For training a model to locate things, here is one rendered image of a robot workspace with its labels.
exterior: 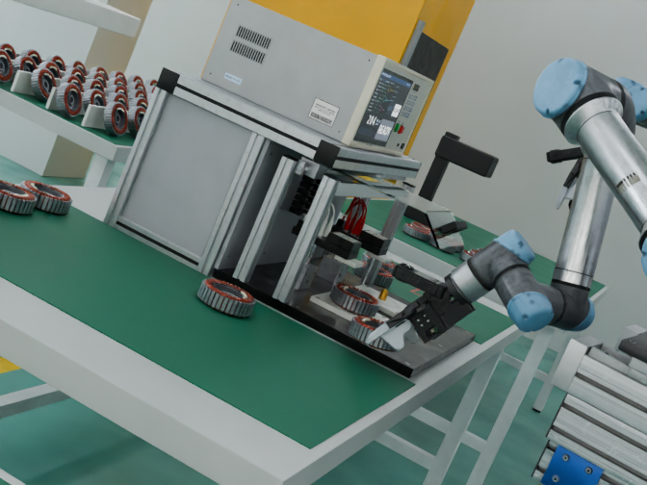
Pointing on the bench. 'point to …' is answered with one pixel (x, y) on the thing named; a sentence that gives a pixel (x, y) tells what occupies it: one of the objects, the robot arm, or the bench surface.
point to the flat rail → (357, 191)
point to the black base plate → (415, 357)
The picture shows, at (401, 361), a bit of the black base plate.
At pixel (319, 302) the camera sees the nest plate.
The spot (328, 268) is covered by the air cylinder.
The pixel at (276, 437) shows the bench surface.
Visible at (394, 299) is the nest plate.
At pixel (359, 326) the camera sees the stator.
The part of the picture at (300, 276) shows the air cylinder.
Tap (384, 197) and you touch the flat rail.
